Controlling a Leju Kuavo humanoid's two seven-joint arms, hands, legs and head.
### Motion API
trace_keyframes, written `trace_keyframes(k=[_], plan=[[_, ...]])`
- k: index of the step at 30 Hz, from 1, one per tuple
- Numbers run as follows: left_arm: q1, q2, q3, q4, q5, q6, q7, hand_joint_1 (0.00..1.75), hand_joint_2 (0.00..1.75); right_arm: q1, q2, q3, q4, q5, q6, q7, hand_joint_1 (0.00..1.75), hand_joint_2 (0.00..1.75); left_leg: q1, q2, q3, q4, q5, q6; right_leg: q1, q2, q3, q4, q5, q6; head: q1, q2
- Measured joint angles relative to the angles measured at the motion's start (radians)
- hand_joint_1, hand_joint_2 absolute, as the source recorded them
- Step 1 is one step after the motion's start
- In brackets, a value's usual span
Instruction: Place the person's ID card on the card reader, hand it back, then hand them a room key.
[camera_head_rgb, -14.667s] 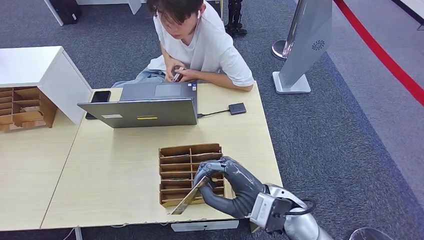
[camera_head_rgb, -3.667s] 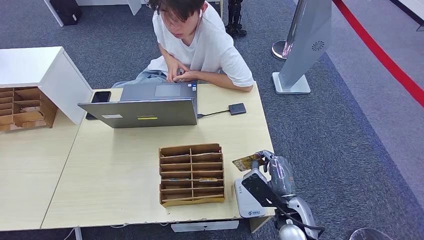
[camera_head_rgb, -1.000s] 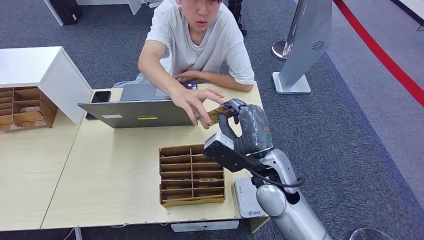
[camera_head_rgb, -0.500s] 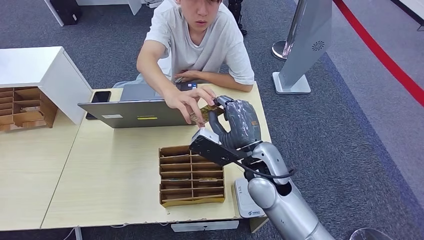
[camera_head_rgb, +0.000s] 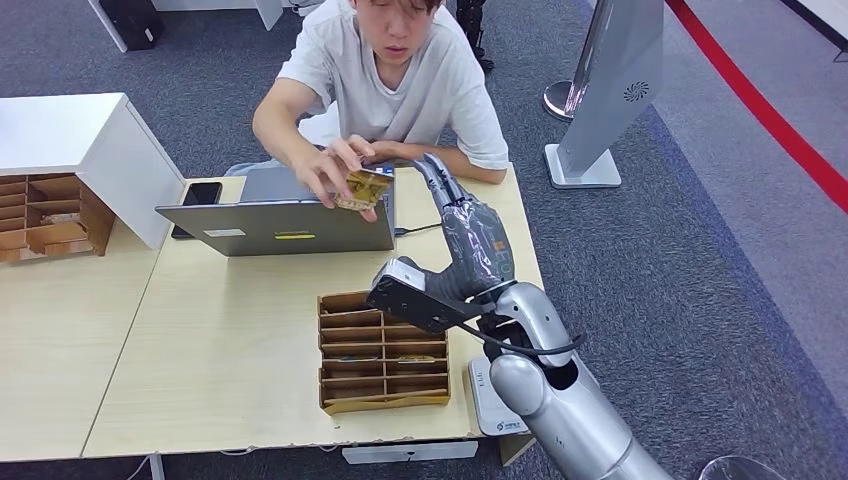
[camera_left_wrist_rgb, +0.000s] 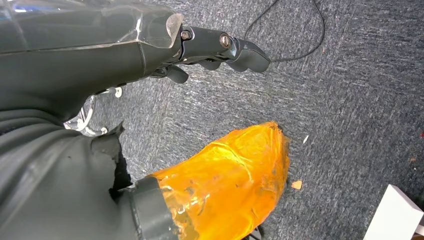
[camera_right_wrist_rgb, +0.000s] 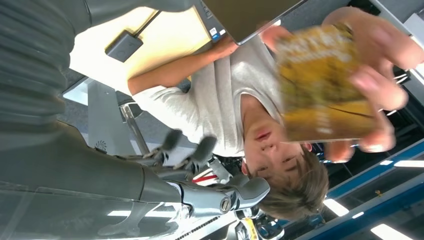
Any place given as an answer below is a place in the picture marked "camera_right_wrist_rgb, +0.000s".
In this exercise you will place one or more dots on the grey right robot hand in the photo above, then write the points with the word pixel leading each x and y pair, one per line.
pixel 82 185

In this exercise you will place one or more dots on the small black square reader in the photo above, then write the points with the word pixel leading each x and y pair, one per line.
pixel 124 46

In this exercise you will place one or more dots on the person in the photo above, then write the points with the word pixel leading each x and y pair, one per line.
pixel 215 99

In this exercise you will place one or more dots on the grey kiosk stand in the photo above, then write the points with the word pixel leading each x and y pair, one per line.
pixel 102 116

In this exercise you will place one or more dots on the grey laptop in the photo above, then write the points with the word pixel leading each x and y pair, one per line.
pixel 248 16

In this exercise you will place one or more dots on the chrome stanchion post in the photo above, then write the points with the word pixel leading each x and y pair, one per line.
pixel 132 126

